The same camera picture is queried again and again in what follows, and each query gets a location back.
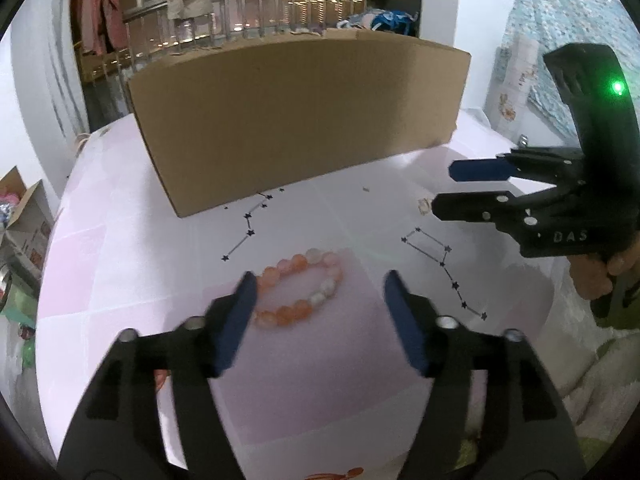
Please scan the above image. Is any small open cardboard box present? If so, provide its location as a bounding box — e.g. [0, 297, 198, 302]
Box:
[0, 167, 56, 281]

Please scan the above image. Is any teal floral hanging cloth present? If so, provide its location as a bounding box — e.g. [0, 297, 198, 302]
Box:
[500, 0, 640, 141]

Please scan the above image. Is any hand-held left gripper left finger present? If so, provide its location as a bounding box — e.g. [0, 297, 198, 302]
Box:
[57, 271, 258, 480]

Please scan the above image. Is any pink printed tablecloth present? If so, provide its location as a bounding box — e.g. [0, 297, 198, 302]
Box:
[35, 110, 601, 480]

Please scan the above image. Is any brown cardboard box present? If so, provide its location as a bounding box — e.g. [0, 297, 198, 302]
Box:
[125, 27, 472, 218]

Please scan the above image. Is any white curtain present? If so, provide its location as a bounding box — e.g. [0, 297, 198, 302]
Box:
[30, 0, 91, 136]

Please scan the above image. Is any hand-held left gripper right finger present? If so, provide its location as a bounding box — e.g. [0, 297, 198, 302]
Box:
[384, 270, 586, 480]

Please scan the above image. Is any bundle of plastic bags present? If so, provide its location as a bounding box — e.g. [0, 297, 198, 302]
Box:
[0, 190, 21, 231]

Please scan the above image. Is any rolled floral mat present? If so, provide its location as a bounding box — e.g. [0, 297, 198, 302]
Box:
[485, 35, 538, 133]

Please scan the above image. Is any metal balcony railing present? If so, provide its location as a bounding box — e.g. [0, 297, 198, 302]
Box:
[80, 0, 421, 126]

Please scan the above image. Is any red hanging garment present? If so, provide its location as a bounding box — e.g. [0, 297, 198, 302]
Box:
[75, 0, 128, 56]

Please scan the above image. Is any white fluffy cloth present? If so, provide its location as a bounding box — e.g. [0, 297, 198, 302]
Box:
[560, 340, 640, 480]

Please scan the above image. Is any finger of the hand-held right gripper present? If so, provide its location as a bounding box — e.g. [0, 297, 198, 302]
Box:
[448, 149, 586, 186]
[431, 182, 588, 241]

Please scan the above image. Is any pink orange bead bracelet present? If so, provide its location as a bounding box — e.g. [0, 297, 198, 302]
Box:
[252, 247, 345, 330]

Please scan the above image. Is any person's right hand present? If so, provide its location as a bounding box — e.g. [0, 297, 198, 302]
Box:
[570, 249, 640, 307]

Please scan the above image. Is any blue bag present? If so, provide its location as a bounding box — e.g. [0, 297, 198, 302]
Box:
[372, 10, 418, 36]

